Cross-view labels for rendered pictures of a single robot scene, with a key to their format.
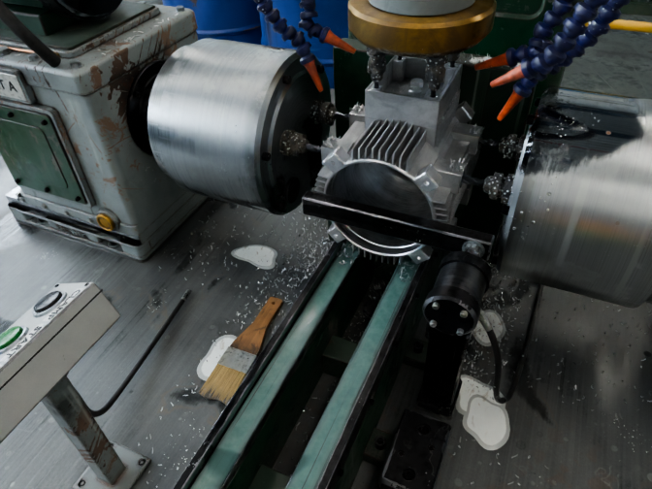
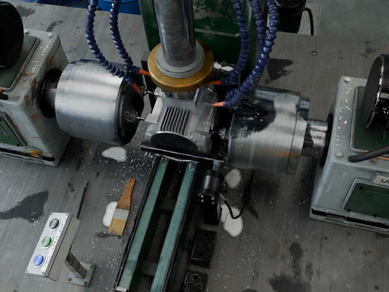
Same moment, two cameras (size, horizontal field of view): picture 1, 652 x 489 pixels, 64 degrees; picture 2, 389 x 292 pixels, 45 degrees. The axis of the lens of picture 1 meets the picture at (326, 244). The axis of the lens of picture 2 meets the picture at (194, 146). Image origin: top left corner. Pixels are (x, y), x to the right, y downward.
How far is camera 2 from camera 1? 0.77 m
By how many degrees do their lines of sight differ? 17
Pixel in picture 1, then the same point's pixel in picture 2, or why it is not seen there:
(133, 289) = (57, 183)
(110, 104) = (33, 107)
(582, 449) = (271, 229)
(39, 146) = not seen: outside the picture
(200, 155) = (87, 130)
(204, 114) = (86, 114)
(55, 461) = not seen: hidden behind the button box
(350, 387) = (174, 226)
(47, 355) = (63, 245)
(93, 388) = not seen: hidden behind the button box
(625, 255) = (272, 165)
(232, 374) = (120, 221)
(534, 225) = (238, 156)
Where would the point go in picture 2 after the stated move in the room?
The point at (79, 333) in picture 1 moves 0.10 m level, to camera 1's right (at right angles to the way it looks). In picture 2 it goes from (70, 233) to (107, 225)
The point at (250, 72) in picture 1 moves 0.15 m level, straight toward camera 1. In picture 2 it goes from (105, 92) to (118, 133)
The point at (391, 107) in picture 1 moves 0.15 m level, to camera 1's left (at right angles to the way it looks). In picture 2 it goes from (174, 102) to (122, 113)
